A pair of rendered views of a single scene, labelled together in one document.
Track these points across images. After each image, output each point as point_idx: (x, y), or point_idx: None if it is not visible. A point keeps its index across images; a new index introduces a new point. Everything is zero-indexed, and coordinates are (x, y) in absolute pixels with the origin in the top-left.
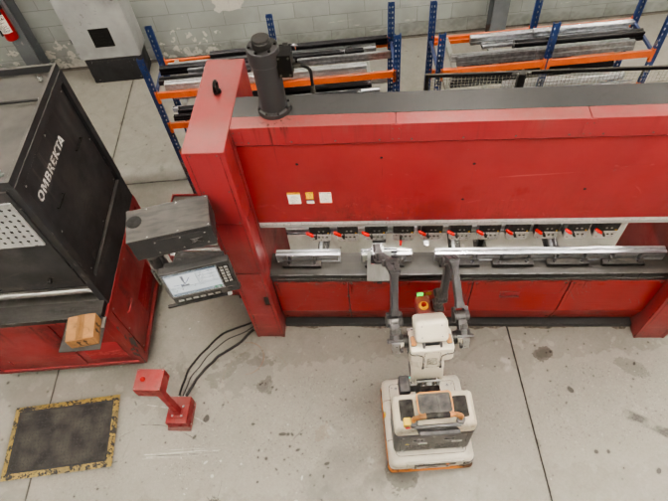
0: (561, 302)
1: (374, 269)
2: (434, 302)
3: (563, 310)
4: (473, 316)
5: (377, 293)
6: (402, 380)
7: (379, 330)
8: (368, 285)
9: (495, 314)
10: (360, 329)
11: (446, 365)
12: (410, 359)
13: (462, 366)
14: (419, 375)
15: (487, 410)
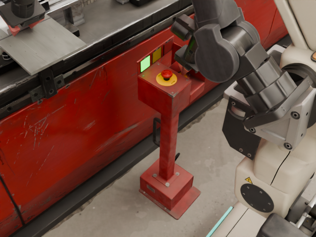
0: (275, 15)
1: (28, 47)
2: (189, 51)
3: (273, 31)
4: (189, 104)
5: (54, 132)
6: (276, 231)
7: (83, 214)
8: (29, 119)
9: (213, 82)
10: (52, 235)
11: (213, 185)
12: (251, 174)
13: (230, 171)
14: (296, 190)
15: (309, 198)
